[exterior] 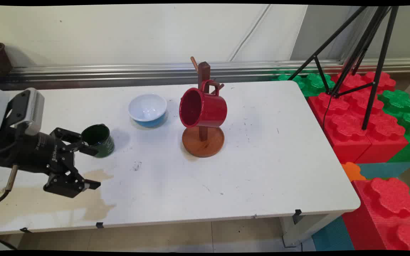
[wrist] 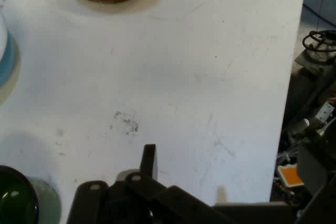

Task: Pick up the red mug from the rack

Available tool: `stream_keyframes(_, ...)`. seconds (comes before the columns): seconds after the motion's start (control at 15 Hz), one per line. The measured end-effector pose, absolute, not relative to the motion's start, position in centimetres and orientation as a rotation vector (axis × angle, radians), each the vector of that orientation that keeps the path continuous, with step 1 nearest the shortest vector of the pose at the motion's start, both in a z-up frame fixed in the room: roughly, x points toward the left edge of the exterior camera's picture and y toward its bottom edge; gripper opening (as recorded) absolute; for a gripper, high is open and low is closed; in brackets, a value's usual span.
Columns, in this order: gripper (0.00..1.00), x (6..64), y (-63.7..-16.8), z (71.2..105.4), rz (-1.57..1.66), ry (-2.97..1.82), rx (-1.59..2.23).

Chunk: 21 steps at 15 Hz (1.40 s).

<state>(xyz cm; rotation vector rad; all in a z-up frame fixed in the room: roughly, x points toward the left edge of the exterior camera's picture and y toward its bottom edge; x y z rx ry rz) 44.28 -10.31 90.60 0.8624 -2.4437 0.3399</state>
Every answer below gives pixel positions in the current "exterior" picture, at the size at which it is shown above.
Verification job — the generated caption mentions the thin black tripod cable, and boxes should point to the thin black tripod cable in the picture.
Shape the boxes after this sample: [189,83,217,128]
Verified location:
[322,93,333,130]

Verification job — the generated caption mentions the orange foam block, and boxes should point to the orange foam block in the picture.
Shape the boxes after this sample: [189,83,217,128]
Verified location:
[341,162,367,182]

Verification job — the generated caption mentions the black tripod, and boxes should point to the black tripod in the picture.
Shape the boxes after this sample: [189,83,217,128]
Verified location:
[287,5,399,130]

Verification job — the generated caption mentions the green foam block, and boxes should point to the green foam block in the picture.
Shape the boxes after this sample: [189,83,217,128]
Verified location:
[379,89,410,163]
[271,72,335,97]

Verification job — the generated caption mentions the teal foam block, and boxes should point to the teal foam block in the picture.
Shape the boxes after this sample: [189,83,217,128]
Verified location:
[356,162,410,180]
[311,216,355,251]

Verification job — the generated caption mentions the grey black wrist camera box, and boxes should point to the grey black wrist camera box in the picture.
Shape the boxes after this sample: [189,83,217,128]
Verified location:
[7,88,45,136]

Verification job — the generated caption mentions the dark green enamel mug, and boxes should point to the dark green enamel mug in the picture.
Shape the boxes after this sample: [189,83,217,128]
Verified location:
[81,124,115,158]

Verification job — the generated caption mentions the brown wooden mug tree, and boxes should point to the brown wooden mug tree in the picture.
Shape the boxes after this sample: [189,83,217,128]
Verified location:
[182,56,225,158]

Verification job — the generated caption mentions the red enamel mug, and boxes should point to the red enamel mug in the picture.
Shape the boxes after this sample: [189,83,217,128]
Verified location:
[179,80,227,128]

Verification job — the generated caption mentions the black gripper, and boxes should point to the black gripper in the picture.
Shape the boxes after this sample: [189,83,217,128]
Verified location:
[0,127,101,198]

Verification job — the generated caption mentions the large red foam block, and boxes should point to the large red foam block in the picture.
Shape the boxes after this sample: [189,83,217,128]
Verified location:
[307,71,409,164]

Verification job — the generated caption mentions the white and blue bowl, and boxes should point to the white and blue bowl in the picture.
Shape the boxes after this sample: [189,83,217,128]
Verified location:
[128,93,168,128]

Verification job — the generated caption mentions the white table leg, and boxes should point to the white table leg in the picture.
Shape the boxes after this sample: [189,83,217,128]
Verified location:
[279,213,341,248]

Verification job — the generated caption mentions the silver metal wall rail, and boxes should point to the silver metal wall rail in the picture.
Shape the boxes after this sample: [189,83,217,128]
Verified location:
[0,58,410,87]

